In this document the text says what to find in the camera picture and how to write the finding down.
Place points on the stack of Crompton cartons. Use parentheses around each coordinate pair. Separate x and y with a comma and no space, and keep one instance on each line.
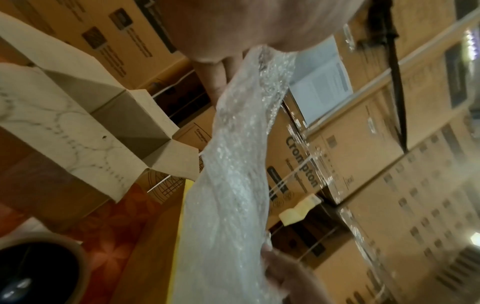
(420,196)

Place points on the person's right hand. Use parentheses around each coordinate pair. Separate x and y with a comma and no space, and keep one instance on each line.
(296,279)

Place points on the person's left hand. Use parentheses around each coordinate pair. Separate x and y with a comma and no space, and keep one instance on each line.
(255,29)

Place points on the orange floral tablecloth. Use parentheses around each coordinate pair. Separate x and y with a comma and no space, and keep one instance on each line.
(112,237)

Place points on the tape dispenser with tape roll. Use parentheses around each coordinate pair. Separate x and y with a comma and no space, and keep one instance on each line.
(37,273)

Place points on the small cardboard box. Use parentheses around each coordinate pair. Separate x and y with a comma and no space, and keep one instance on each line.
(75,136)

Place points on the white paper document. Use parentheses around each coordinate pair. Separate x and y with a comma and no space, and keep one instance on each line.
(322,80)

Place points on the pale yellow paper slip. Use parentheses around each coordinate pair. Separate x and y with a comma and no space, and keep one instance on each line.
(300,209)

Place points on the yellow plastic bin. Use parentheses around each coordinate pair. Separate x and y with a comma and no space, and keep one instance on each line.
(178,237)

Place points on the bubble wrap sheet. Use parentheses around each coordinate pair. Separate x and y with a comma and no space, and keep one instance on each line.
(232,196)

